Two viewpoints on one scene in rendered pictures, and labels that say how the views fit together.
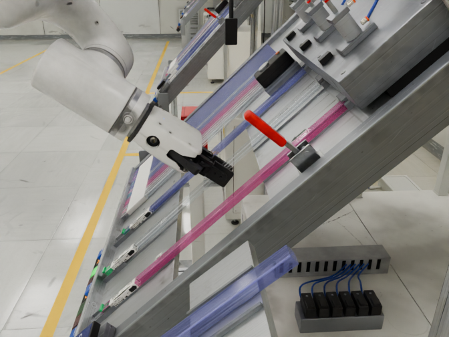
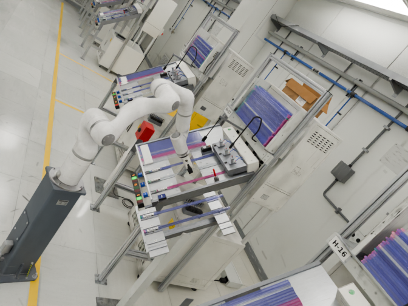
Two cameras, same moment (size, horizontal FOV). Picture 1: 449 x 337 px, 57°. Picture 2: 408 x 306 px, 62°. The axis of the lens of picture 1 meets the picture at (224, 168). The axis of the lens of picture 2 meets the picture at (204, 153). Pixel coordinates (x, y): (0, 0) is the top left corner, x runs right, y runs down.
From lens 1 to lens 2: 1.79 m
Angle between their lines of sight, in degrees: 30
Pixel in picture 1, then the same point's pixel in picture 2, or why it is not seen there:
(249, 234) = (203, 188)
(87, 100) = (181, 148)
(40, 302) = (35, 172)
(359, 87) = (230, 172)
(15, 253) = (10, 139)
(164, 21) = not seen: outside the picture
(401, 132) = (232, 182)
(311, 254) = not seen: hidden behind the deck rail
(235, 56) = (122, 60)
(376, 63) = (234, 170)
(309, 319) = (187, 210)
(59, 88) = (178, 144)
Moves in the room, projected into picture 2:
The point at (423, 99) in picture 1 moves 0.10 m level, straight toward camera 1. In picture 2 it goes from (238, 179) to (238, 184)
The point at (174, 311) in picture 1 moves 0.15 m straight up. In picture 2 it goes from (181, 197) to (194, 180)
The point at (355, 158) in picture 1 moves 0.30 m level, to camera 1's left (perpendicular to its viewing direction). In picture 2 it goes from (224, 183) to (189, 166)
